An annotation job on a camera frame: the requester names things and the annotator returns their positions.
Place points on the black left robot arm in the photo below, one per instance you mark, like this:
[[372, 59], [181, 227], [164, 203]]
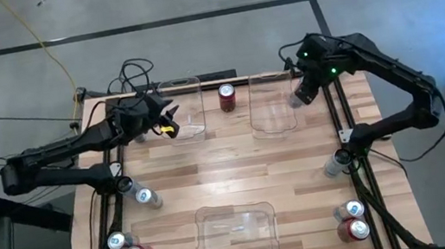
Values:
[[68, 142]]

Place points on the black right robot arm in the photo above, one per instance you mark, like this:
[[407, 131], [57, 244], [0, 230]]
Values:
[[392, 61]]

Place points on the clear plastic bin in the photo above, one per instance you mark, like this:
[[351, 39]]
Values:
[[239, 244], [193, 120], [273, 113]]

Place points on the black aluminium table frame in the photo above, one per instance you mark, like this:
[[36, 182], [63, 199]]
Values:
[[330, 113]]

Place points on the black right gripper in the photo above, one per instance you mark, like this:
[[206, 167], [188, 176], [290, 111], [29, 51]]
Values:
[[314, 87]]

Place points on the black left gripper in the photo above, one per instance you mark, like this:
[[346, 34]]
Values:
[[138, 114]]

